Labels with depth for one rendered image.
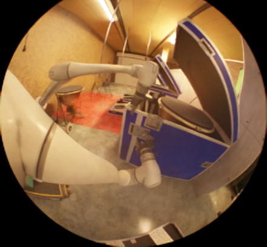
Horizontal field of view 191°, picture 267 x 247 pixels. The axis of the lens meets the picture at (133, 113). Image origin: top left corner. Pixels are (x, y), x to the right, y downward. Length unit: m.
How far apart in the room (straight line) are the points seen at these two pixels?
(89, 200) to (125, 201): 0.45
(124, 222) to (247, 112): 1.86
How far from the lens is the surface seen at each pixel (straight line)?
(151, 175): 0.44
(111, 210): 1.23
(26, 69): 2.34
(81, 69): 0.47
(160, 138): 0.67
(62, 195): 1.04
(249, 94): 1.33
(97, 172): 0.15
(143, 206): 1.27
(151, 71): 0.48
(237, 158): 1.29
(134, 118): 0.62
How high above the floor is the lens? 1.21
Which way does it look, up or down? 28 degrees down
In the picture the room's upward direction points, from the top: 12 degrees clockwise
